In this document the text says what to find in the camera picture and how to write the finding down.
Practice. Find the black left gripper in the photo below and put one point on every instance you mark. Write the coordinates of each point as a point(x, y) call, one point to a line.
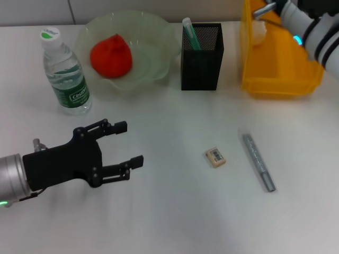
point(63, 166)

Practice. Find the clear water bottle green label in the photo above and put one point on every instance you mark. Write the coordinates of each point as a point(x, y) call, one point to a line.
point(67, 79)

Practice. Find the red-orange fruit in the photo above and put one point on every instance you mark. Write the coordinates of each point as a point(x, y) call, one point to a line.
point(110, 58)

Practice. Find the beige eraser with barcode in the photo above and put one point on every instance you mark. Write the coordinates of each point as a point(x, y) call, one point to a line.
point(216, 158)

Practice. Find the mint green pen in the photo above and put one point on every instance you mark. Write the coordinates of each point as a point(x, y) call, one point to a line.
point(192, 35)

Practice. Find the white paper ball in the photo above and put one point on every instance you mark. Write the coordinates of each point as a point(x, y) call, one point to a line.
point(259, 33)

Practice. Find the pale green glass fruit plate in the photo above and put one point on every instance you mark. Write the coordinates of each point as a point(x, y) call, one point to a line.
point(151, 53)

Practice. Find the black mesh pen holder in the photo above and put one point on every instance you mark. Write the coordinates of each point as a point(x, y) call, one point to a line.
point(201, 68)

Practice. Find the grey pen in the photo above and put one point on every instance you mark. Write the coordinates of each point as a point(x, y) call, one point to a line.
point(258, 161)

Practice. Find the yellow plastic bin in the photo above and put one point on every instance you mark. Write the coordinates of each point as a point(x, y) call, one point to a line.
point(278, 74)

